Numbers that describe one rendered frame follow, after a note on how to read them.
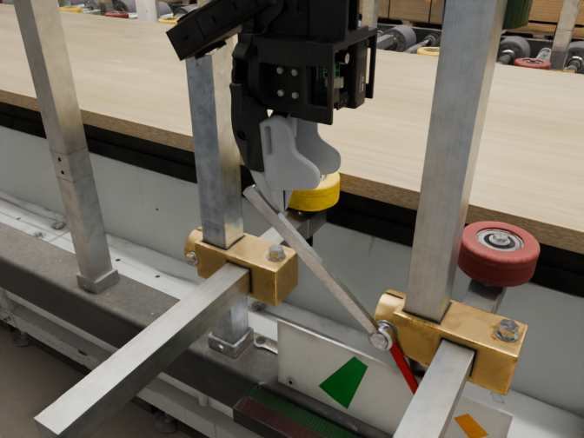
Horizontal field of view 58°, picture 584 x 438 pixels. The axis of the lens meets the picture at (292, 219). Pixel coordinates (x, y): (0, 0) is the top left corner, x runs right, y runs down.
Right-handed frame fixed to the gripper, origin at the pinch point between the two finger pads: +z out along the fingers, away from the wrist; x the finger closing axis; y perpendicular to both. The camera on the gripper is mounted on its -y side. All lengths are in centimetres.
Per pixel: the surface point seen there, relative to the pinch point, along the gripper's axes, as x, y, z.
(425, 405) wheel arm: -3.3, 16.1, 13.4
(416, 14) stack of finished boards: 604, -194, 82
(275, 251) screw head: 6.9, -4.7, 11.4
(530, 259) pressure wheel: 15.8, 20.0, 9.3
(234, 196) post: 7.8, -10.7, 6.5
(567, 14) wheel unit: 115, 10, 1
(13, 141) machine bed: 27, -87, 21
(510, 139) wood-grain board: 50, 11, 10
